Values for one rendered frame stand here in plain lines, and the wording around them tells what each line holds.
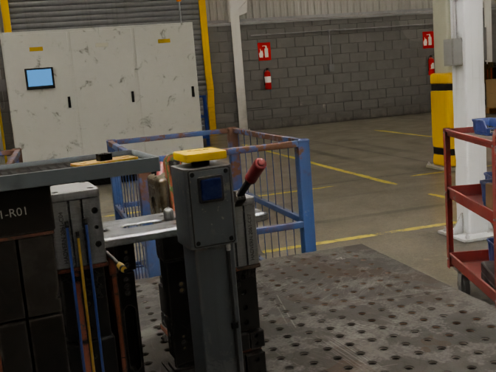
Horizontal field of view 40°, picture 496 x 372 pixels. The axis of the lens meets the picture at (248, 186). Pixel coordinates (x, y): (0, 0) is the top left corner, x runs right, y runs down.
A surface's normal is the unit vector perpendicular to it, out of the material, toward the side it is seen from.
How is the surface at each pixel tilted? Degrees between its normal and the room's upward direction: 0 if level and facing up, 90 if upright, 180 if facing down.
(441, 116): 90
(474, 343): 0
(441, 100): 90
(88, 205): 90
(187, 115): 90
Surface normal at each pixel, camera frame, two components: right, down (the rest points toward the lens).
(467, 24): 0.29, 0.13
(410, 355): -0.08, -0.98
